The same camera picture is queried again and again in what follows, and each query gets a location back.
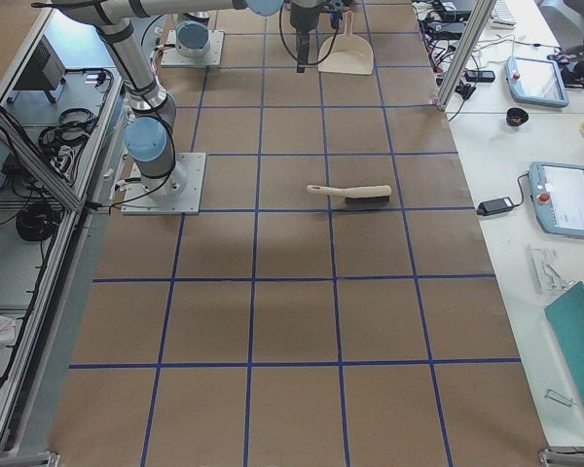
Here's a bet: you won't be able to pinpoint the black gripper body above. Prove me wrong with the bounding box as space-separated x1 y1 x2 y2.
290 9 320 34

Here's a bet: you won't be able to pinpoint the beige plastic dustpan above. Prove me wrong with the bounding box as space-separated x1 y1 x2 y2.
317 11 374 75

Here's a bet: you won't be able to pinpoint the beige hand brush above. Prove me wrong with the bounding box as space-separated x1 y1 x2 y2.
306 185 392 204

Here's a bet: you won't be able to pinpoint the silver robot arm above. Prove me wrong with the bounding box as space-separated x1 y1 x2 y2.
31 0 283 126
175 18 209 57

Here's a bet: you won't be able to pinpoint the far blue teach pendant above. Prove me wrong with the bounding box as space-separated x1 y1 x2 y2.
505 55 568 108

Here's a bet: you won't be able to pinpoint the blue teach pendant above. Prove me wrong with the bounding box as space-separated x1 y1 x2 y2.
529 162 584 238
505 55 568 108

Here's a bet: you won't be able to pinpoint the black power adapter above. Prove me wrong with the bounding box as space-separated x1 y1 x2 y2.
476 197 516 217

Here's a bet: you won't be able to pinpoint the grey control box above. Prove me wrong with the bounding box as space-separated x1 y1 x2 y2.
9 36 66 104

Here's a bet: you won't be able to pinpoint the near blue teach pendant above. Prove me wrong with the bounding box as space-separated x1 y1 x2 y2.
529 162 584 238

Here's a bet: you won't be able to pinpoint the clear plastic package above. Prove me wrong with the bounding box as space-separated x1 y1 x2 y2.
527 245 575 295

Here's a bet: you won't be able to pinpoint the teal board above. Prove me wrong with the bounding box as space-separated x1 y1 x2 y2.
545 282 584 408

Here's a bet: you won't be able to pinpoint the metal allen key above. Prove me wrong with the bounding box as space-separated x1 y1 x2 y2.
544 388 576 408

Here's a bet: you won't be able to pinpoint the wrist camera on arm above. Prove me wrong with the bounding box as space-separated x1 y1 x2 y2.
323 0 347 30

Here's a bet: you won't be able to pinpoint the aluminium frame post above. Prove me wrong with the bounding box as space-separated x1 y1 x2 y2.
436 0 495 111

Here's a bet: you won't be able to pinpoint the coiled black cables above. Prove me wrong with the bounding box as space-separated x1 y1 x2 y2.
15 201 55 243

